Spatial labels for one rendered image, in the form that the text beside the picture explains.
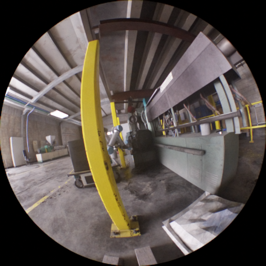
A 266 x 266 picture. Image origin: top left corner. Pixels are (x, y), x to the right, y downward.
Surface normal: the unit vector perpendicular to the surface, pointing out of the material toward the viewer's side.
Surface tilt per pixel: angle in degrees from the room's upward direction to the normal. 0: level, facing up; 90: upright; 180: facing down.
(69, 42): 171
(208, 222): 7
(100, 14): 180
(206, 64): 90
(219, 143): 90
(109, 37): 180
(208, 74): 90
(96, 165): 90
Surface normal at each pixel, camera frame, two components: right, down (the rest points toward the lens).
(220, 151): -0.98, 0.18
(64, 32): 0.34, 0.94
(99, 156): 0.09, -0.06
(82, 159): 0.37, -0.11
